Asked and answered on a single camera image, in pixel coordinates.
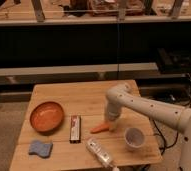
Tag black cables on floor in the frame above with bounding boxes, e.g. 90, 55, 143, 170
148, 74, 191, 158

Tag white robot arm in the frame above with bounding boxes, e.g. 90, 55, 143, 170
105, 83, 191, 171

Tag orange round bowl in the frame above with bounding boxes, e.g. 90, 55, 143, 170
30, 101, 64, 133

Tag wooden shelf with clutter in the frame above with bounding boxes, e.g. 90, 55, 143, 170
0, 0, 191, 26

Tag blue sponge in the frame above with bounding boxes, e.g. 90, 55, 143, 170
28, 140, 53, 158

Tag white plastic bottle lying down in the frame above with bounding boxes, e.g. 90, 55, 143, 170
86, 138, 120, 171

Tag white paper cup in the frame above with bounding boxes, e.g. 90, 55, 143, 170
124, 127, 145, 151

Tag orange chili pepper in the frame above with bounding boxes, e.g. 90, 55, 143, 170
90, 124, 109, 134

